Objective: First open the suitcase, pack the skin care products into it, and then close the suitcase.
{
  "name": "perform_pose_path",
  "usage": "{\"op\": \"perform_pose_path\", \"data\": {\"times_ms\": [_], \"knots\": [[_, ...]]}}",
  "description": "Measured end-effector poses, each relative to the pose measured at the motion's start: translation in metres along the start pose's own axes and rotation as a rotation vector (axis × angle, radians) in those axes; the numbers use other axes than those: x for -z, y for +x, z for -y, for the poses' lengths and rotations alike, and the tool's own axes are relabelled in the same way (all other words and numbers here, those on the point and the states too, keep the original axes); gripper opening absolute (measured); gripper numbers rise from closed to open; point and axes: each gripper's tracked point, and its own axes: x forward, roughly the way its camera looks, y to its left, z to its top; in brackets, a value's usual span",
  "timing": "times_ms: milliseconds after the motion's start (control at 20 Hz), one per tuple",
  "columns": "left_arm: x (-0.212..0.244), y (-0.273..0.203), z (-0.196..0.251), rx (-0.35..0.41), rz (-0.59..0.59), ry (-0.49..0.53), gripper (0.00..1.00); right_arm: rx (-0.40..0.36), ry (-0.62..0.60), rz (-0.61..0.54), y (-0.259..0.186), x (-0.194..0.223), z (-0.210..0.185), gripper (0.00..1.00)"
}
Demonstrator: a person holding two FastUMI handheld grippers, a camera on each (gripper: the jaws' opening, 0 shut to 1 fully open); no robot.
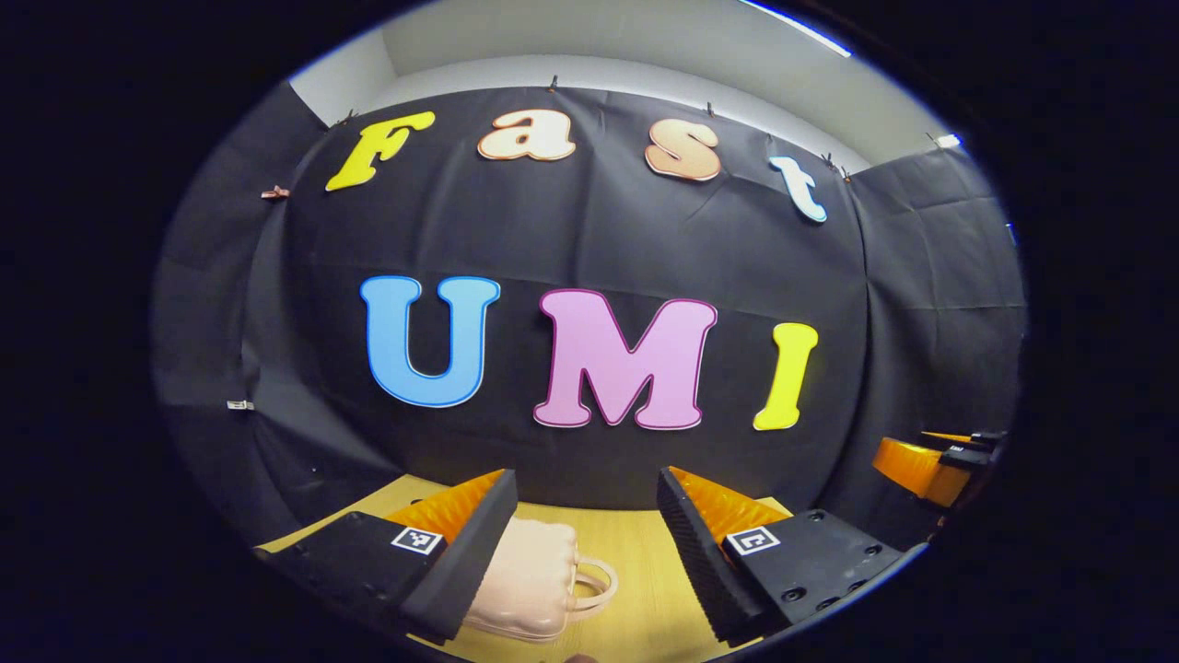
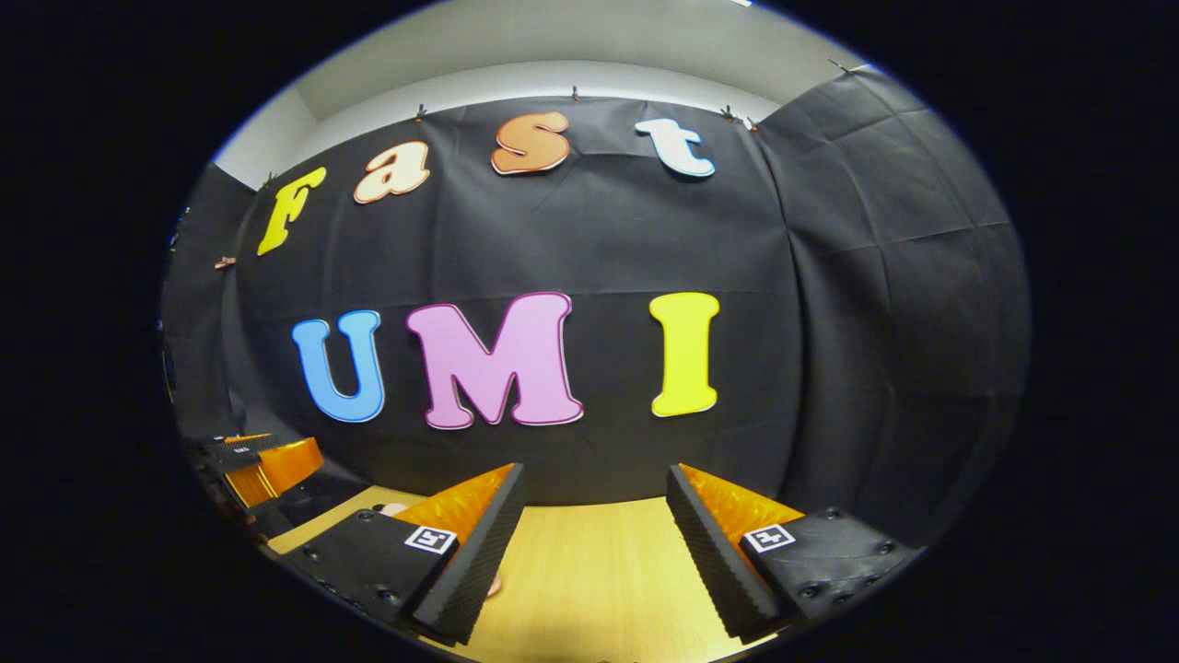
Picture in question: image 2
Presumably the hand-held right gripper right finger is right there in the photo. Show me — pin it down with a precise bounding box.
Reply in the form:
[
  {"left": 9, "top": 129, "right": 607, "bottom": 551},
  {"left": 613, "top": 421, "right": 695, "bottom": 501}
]
[{"left": 667, "top": 463, "right": 925, "bottom": 644}]

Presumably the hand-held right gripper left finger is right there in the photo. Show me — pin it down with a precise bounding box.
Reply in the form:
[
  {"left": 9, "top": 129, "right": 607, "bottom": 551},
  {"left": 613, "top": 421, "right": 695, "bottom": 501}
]
[{"left": 276, "top": 462, "right": 529, "bottom": 646}]

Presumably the pink suitcase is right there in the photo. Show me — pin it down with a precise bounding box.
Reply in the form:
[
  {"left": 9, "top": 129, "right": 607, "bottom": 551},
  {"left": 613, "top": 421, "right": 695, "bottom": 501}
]
[{"left": 376, "top": 502, "right": 504, "bottom": 598}]

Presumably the black backdrop cloth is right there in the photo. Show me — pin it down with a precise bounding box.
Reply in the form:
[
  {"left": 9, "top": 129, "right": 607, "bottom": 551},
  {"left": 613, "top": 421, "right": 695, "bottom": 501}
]
[{"left": 158, "top": 64, "right": 1033, "bottom": 544}]

